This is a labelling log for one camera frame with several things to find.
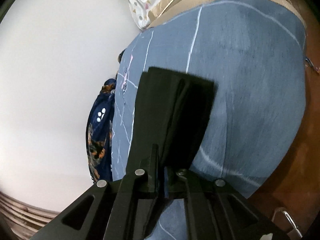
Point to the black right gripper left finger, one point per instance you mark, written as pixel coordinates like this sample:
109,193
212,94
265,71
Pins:
131,209

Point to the black pants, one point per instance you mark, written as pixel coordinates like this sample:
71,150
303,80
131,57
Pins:
172,111

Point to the blue grid-pattern bedsheet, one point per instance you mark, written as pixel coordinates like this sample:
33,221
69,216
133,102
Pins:
254,51

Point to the navy dog-print blanket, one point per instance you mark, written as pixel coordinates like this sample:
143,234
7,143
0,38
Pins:
99,133

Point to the metal latch bracket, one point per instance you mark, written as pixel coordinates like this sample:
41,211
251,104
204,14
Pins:
285,222

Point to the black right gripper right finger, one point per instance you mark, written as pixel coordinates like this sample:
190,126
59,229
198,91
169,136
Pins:
208,205

